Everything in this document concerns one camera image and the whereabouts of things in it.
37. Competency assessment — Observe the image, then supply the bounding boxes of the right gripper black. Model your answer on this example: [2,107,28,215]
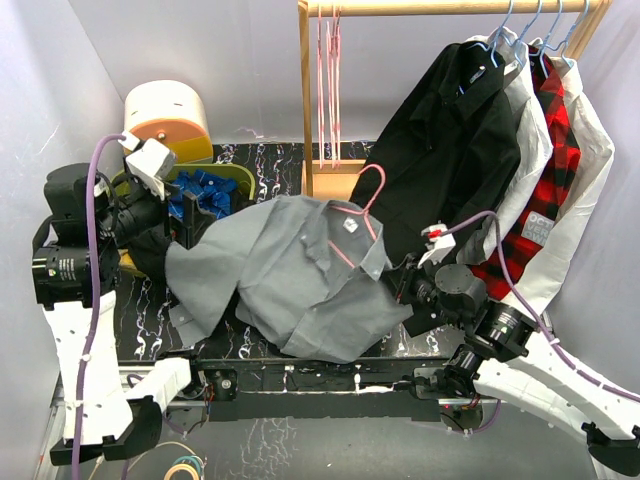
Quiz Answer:
[379,249,465,331]

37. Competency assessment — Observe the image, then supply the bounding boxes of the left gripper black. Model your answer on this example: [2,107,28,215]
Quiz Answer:
[95,173,215,246]

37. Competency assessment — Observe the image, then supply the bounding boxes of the grey button shirt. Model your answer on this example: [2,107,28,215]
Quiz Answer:
[165,196,412,363]

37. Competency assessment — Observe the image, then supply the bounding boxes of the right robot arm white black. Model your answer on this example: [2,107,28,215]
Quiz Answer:
[395,252,639,477]

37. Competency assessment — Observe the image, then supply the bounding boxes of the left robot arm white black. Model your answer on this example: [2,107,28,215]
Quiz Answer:
[32,163,207,469]

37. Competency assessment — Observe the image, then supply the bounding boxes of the blue patterned shirt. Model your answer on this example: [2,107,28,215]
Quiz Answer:
[168,169,238,220]

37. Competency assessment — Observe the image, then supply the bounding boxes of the yellow plaid shirt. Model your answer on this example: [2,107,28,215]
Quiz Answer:
[119,249,146,278]

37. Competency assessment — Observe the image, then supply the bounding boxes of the white hanging shirt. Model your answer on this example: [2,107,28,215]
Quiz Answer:
[502,55,615,314]

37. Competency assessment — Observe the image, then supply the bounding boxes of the black hanging shirt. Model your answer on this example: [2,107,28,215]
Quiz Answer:
[350,41,497,265]

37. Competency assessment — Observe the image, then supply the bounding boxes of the light grey hanging shirt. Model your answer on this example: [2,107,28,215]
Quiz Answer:
[474,28,552,237]

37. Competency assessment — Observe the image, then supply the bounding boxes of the red black plaid shirt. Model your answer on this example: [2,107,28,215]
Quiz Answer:
[459,39,581,299]

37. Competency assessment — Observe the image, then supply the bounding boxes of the blue hanger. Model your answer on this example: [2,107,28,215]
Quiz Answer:
[511,0,544,68]
[470,0,514,68]
[534,0,565,67]

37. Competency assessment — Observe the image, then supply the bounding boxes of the green laundry basket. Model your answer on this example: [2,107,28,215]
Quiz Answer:
[111,162,256,200]

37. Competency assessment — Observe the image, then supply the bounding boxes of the cream orange drawer cabinet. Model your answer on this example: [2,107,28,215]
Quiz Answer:
[124,80,213,163]

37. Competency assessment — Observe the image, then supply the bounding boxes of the wooden clothes rack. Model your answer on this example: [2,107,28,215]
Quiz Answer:
[298,1,613,200]

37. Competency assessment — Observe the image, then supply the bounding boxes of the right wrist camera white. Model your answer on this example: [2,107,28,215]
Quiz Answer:
[418,224,456,268]

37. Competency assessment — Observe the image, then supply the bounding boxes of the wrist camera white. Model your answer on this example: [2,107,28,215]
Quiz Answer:
[418,224,456,268]
[119,131,177,201]

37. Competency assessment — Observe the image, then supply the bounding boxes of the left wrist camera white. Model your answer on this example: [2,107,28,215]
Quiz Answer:
[119,131,177,201]

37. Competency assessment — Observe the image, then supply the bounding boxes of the black metal base rail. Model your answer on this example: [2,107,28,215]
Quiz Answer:
[194,357,506,424]

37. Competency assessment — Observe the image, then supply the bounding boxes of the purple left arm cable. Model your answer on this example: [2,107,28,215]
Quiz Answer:
[69,133,129,480]

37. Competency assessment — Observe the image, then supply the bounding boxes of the coiled cables on floor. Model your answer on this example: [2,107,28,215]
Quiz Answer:
[89,440,207,480]

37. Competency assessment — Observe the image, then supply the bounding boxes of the aluminium frame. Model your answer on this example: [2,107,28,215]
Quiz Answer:
[32,362,619,480]

